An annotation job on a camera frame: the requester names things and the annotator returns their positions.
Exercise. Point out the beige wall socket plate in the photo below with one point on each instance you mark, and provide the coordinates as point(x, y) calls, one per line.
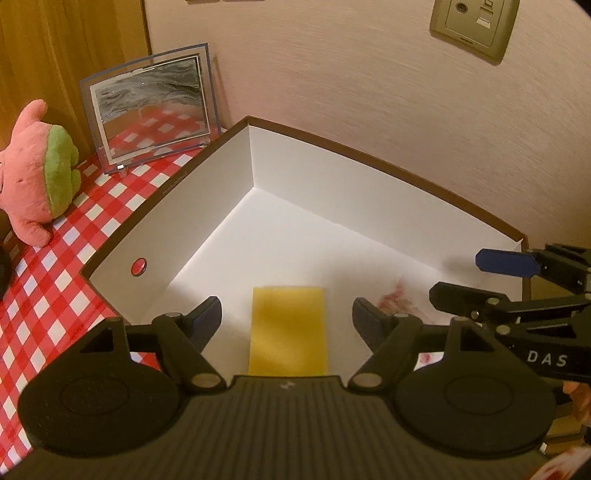
point(475, 25)

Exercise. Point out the yellow sponge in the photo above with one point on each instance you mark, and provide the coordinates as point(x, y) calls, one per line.
point(287, 330)

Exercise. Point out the red white checkered tablecloth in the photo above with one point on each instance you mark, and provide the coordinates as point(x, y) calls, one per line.
point(69, 281)

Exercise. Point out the pink green plush toy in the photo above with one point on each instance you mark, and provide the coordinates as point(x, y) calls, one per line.
point(37, 175)

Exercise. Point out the person's right hand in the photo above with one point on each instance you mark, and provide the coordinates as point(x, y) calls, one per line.
point(577, 397)

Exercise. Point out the brown cardboard box white inside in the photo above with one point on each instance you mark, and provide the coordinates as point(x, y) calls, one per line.
point(286, 221)

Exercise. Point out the pink red patterned soft item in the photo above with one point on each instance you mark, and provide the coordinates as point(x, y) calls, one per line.
point(399, 297)

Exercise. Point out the red white printed packet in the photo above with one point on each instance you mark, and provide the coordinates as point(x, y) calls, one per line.
point(561, 466)

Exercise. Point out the glass sand picture frame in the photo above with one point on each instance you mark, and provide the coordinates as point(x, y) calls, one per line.
point(147, 106)

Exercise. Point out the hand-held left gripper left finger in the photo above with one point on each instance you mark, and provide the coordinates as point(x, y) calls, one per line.
point(207, 317)

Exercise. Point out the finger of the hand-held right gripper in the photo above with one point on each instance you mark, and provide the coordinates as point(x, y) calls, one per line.
point(505, 263)
point(466, 300)

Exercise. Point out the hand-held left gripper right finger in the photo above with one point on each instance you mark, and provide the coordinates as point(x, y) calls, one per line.
point(365, 318)

